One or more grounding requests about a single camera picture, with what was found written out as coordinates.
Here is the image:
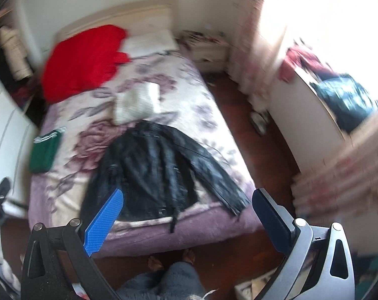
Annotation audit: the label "floral fleece bed blanket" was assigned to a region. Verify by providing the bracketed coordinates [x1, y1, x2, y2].
[28, 51, 261, 257]

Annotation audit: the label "pink floral curtain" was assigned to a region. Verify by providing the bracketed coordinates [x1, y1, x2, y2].
[291, 112, 378, 255]

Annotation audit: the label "red patterned clothes pile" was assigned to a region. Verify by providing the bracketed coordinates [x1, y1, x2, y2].
[278, 43, 337, 83]

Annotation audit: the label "cream bed headboard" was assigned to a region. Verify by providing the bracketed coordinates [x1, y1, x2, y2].
[55, 0, 178, 43]

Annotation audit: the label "green folded garment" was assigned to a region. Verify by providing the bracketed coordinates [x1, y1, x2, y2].
[29, 127, 66, 174]

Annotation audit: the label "white dresser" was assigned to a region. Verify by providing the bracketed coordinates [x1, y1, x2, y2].
[269, 67, 347, 173]

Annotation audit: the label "dark teal clothes pile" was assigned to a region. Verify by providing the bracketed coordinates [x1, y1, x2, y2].
[310, 74, 378, 134]

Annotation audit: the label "beige clothes on shelf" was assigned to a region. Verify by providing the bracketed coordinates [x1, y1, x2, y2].
[0, 26, 33, 81]

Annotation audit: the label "black leather jacket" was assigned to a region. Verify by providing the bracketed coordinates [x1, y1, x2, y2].
[80, 120, 250, 231]

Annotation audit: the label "red garment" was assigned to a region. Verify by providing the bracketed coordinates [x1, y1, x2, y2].
[40, 24, 130, 104]

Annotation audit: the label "white nightstand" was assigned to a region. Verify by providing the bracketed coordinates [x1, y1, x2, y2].
[180, 30, 230, 73]

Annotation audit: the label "white pillow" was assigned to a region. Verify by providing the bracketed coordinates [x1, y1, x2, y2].
[118, 29, 180, 58]

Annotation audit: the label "white knit folded sweater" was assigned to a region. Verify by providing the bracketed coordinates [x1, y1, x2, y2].
[112, 82, 161, 125]

